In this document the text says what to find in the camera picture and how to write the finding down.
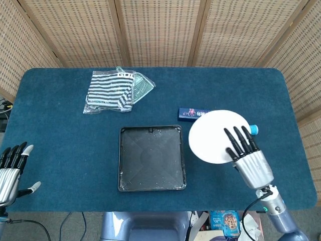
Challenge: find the blue felt table cover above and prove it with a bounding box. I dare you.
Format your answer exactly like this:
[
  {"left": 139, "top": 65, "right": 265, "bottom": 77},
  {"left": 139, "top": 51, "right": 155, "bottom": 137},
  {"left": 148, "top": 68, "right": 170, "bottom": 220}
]
[{"left": 2, "top": 67, "right": 318, "bottom": 213}]

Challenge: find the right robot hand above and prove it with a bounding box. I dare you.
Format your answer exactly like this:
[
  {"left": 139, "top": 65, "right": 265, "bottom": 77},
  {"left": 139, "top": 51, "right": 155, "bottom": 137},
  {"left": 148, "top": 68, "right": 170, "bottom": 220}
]
[{"left": 223, "top": 126, "right": 275, "bottom": 189}]

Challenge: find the white flat ribbon cable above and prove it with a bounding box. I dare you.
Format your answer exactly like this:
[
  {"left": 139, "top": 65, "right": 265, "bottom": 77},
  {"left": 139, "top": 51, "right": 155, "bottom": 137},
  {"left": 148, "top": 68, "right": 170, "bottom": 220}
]
[{"left": 188, "top": 210, "right": 210, "bottom": 241}]

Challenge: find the striped garment in clear bag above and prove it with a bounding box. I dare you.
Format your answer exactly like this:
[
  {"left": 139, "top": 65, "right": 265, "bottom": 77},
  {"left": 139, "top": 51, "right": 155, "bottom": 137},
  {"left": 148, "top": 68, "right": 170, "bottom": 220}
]
[{"left": 83, "top": 65, "right": 134, "bottom": 115}]

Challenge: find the black square plastic tray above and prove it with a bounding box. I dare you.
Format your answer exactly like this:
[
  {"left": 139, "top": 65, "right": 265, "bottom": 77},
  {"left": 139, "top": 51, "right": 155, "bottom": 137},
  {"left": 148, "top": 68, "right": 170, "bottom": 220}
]
[{"left": 117, "top": 124, "right": 187, "bottom": 193}]

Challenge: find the woven rattan folding screen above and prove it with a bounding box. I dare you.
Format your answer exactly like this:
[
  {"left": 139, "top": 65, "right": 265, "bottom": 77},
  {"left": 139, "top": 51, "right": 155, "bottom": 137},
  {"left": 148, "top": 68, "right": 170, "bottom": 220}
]
[{"left": 0, "top": 0, "right": 321, "bottom": 199}]

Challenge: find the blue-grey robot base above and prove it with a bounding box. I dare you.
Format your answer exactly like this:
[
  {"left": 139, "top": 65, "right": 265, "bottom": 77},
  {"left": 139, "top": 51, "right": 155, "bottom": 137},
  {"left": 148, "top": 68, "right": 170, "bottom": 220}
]
[{"left": 100, "top": 211, "right": 194, "bottom": 241}]

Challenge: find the blue floor cable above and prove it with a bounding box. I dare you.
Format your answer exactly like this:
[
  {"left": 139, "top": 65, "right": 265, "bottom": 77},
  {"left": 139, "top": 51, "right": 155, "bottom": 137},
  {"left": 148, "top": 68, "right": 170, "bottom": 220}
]
[{"left": 59, "top": 212, "right": 88, "bottom": 241}]

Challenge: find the dark blue printed box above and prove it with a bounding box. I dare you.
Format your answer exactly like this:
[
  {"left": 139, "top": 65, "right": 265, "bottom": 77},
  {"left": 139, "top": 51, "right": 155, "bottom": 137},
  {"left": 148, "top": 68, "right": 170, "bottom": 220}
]
[{"left": 178, "top": 107, "right": 214, "bottom": 124}]

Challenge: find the black floor cable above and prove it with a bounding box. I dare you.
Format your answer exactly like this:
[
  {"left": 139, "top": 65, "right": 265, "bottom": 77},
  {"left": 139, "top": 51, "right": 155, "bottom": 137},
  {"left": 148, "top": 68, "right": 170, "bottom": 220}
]
[{"left": 5, "top": 217, "right": 52, "bottom": 241}]

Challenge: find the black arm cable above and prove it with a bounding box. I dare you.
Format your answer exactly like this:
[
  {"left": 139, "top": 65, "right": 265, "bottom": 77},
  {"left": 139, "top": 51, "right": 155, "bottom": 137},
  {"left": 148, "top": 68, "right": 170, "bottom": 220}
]
[{"left": 241, "top": 189, "right": 274, "bottom": 241}]

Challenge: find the blue snack box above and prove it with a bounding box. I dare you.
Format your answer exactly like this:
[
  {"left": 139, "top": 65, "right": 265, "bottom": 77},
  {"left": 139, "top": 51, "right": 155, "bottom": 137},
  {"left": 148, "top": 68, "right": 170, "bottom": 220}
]
[{"left": 209, "top": 210, "right": 242, "bottom": 238}]

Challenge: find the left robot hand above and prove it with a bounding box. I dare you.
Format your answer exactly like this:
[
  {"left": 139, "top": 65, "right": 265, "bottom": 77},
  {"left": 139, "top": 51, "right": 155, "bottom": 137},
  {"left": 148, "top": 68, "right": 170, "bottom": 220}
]
[{"left": 0, "top": 141, "right": 42, "bottom": 208}]

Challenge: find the green clear plastic package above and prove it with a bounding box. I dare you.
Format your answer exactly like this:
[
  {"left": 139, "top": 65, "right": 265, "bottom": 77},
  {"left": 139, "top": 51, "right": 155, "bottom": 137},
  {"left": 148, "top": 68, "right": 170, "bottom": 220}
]
[{"left": 131, "top": 72, "right": 156, "bottom": 105}]

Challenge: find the white crumpled tissue bag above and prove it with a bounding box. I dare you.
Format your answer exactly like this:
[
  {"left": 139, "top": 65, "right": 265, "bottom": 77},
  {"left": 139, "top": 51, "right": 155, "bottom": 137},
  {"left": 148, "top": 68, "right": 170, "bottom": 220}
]
[{"left": 237, "top": 213, "right": 262, "bottom": 241}]

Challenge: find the white round plate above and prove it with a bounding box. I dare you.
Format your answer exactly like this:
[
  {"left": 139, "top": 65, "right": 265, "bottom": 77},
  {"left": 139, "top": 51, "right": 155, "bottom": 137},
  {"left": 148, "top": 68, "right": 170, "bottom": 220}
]
[{"left": 188, "top": 109, "right": 252, "bottom": 165}]

